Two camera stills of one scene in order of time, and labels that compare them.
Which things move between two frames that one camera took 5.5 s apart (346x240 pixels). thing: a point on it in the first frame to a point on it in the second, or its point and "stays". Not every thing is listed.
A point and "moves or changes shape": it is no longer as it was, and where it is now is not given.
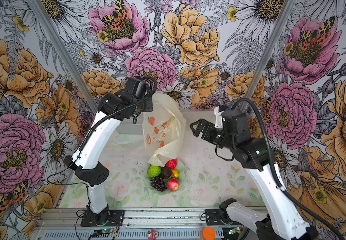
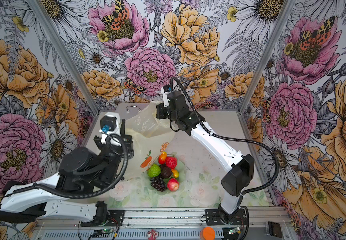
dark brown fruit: x=166 y=172 stays
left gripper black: x=148 y=107 to x=129 y=144
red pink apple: x=173 y=184 stays
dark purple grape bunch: x=158 y=183 stays
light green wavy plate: x=181 y=172 stays
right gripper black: x=208 y=126 to x=161 y=108
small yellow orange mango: x=175 y=173 stays
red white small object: x=152 y=235 stays
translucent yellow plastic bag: x=163 y=128 moves or changes shape
